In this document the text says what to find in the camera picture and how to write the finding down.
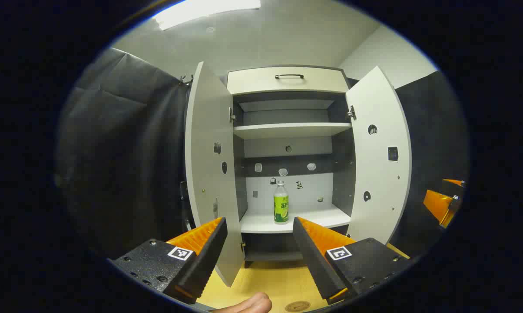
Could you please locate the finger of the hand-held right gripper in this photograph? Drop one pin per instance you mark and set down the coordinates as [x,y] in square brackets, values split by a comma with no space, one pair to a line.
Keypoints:
[437,204]
[455,184]

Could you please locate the clear bottle with green label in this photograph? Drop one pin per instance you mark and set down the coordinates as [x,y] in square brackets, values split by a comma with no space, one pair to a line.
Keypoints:
[281,208]

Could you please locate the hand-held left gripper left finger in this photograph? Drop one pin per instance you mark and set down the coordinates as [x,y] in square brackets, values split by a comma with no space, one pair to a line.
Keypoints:
[203,261]

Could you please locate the round brown coaster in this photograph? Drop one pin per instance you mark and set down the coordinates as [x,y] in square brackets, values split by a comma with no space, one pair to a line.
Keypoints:
[297,306]

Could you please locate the white cabinet door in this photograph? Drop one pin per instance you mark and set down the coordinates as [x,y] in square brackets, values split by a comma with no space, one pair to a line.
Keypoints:
[381,174]
[207,174]

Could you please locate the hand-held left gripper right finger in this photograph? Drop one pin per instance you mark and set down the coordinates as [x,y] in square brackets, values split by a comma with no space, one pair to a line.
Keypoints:
[318,265]

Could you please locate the ceiling light panel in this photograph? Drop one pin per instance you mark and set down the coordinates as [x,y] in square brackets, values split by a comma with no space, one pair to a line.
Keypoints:
[200,11]

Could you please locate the grey and white cabinet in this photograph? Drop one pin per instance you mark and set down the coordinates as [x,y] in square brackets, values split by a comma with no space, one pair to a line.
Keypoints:
[344,174]

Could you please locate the white cabinet shelf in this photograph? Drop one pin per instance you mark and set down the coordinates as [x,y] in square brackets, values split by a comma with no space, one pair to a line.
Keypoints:
[287,129]
[261,221]

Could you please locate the white cabinet drawer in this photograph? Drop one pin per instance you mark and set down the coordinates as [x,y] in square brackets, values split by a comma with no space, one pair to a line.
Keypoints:
[261,82]

